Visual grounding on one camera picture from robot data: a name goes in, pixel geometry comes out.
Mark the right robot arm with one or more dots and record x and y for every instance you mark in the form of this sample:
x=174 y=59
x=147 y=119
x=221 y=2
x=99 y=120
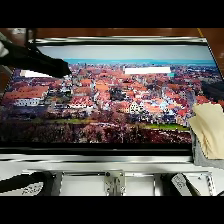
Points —
x=180 y=183

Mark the grey garment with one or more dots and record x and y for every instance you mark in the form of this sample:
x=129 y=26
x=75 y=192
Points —
x=200 y=157

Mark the cream garment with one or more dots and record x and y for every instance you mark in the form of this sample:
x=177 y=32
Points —
x=210 y=126

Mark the silver frame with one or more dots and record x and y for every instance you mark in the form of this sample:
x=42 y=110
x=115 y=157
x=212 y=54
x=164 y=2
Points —
x=100 y=164

